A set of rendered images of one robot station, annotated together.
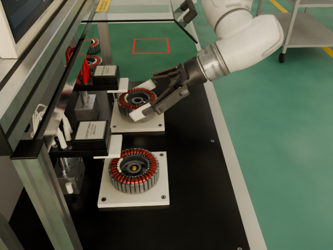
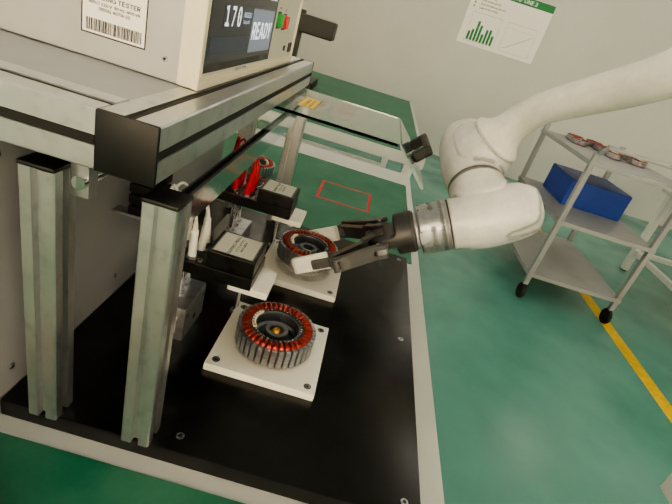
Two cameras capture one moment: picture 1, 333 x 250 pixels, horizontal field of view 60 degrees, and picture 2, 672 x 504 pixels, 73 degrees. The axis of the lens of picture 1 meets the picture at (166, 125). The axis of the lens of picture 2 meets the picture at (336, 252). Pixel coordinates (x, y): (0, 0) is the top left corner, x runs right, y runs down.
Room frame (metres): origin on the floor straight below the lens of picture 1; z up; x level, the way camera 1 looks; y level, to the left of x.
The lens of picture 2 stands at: (-0.08, 0.01, 1.22)
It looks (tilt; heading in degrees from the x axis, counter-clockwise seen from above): 27 degrees down; 1
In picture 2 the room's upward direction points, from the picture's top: 18 degrees clockwise
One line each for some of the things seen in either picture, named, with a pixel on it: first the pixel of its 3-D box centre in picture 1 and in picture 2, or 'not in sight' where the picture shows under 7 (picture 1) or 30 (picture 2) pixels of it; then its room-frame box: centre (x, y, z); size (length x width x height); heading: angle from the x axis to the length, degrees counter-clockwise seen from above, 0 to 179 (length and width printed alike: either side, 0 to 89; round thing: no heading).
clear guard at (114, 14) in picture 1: (130, 15); (340, 128); (0.76, 0.09, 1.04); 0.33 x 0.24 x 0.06; 93
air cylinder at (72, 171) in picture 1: (69, 173); (177, 305); (0.43, 0.22, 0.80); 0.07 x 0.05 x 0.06; 3
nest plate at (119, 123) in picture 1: (138, 113); (302, 268); (0.68, 0.08, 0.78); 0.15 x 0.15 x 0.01; 3
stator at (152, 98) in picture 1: (137, 102); (307, 250); (0.68, 0.08, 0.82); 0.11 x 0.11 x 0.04
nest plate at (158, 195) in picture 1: (135, 177); (272, 346); (0.44, 0.07, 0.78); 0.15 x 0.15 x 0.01; 3
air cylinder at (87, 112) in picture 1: (87, 109); (231, 236); (0.67, 0.23, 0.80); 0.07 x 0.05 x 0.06; 3
